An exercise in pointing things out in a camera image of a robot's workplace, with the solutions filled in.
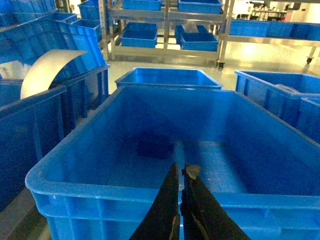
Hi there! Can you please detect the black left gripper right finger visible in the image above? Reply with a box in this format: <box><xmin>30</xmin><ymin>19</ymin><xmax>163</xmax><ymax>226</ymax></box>
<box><xmin>180</xmin><ymin>162</ymin><xmax>249</xmax><ymax>240</ymax></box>

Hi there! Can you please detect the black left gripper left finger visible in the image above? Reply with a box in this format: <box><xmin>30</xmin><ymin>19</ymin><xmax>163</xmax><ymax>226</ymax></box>
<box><xmin>130</xmin><ymin>162</ymin><xmax>180</xmax><ymax>240</ymax></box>

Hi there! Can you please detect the empty blue centre bin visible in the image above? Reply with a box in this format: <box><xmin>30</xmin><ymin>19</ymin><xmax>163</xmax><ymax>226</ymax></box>
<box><xmin>25</xmin><ymin>86</ymin><xmax>320</xmax><ymax>240</ymax></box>

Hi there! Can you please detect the blue bin behind centre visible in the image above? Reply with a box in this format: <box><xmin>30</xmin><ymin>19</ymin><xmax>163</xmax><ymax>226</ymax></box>
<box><xmin>115</xmin><ymin>67</ymin><xmax>223</xmax><ymax>90</ymax></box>

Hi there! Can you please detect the blue bin at right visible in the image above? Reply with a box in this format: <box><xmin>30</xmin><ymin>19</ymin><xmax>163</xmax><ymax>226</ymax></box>
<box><xmin>235</xmin><ymin>70</ymin><xmax>320</xmax><ymax>143</ymax></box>

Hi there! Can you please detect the distant steel rack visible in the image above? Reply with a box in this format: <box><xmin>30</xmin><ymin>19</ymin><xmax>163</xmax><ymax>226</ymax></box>
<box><xmin>98</xmin><ymin>0</ymin><xmax>235</xmax><ymax>71</ymax></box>

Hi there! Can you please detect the curved white paper sheet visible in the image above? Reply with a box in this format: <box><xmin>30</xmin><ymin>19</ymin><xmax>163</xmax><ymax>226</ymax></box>
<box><xmin>20</xmin><ymin>49</ymin><xmax>87</xmax><ymax>100</ymax></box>

